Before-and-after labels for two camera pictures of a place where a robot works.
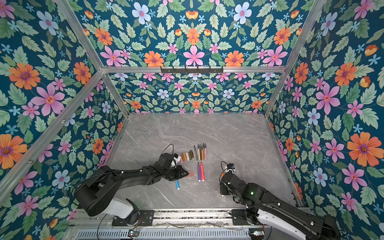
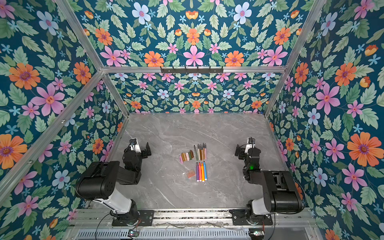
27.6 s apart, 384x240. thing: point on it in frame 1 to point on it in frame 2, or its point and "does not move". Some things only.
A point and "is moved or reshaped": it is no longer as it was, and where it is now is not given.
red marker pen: (203, 174) is moved or reshaped
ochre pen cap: (184, 156) does not move
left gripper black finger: (180, 173) to (146, 152)
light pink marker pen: (198, 152) does not move
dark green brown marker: (196, 153) does not move
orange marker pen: (222, 177) to (202, 173)
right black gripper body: (224, 191) to (247, 165)
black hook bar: (192, 69) does not move
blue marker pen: (177, 184) to (205, 171)
